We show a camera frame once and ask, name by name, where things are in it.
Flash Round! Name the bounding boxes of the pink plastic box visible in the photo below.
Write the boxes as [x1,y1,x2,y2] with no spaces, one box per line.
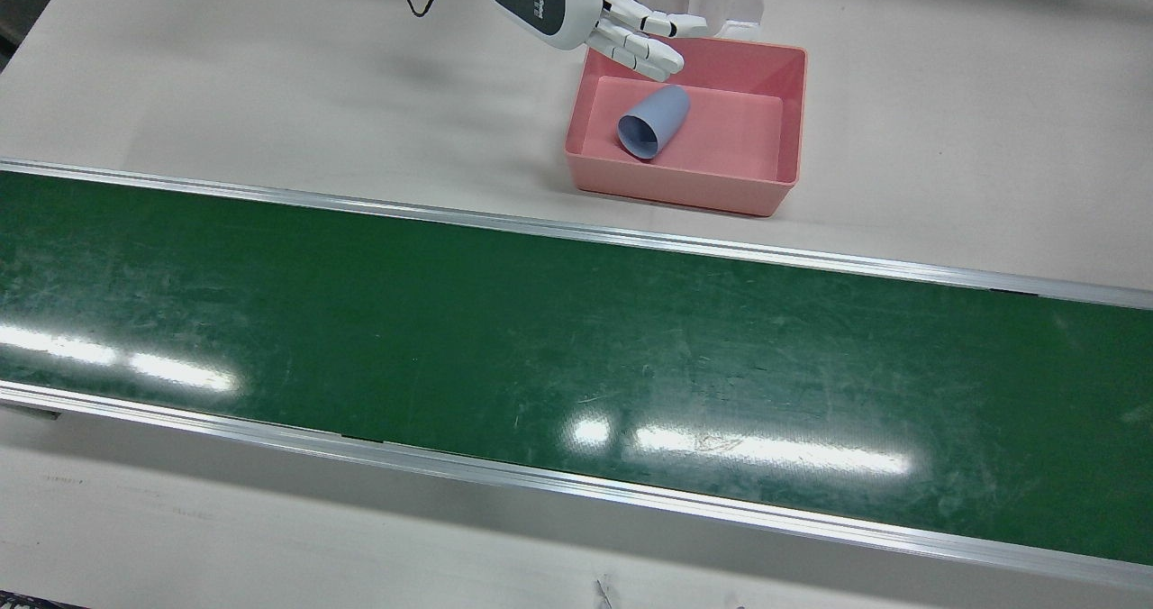
[565,37,809,219]

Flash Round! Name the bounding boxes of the green conveyor belt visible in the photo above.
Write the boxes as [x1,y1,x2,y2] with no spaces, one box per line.
[0,159,1153,592]

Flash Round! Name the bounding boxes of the light blue plastic cup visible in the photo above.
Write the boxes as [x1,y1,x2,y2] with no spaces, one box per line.
[616,85,693,162]

